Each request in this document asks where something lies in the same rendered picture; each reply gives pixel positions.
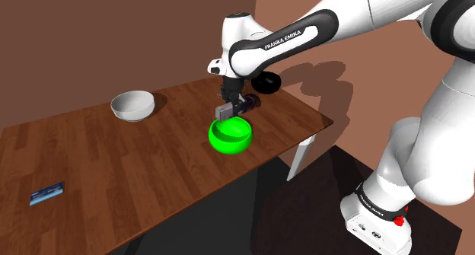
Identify grey and purple cylinder tool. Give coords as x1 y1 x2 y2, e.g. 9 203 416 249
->
215 94 261 123

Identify black bowl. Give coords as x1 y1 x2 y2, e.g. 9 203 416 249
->
250 71 282 96

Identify green bowl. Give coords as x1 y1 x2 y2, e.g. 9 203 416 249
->
208 115 254 156

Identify white bowl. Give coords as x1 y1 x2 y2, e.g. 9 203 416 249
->
110 90 156 123

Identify wooden table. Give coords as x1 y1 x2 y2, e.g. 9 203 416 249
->
0 75 334 255

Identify dark robot stand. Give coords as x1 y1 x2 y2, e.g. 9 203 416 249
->
250 145 464 255

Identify blue card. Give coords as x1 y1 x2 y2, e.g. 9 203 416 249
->
29 180 65 207

